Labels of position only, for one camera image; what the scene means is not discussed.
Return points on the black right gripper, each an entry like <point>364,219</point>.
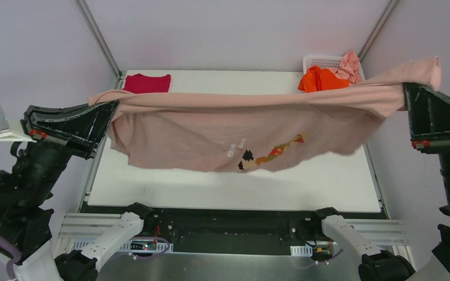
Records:
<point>446,143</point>

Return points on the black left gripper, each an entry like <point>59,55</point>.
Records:
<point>56,139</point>

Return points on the dusty pink graphic t-shirt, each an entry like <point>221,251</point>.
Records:
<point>243,133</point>

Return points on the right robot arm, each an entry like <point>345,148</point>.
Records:
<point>376,263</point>

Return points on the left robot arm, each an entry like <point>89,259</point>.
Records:
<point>25,236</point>

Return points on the folded red t-shirt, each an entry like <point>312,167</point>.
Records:
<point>142,84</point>

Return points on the light pink crumpled t-shirt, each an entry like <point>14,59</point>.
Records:
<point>349,68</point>

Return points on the white plastic laundry basket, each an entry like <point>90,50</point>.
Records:
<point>333,64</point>

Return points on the orange t-shirt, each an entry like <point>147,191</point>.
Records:
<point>321,79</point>

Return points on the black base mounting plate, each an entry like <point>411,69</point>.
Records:
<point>278,243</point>

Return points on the aluminium frame rail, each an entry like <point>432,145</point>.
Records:
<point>91,226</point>

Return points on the left white cable duct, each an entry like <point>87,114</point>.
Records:
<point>134,246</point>

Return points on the white cable duct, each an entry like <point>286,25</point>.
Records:
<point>301,251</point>
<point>134,246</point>

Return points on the right white cable duct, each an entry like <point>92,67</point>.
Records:
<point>301,251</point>

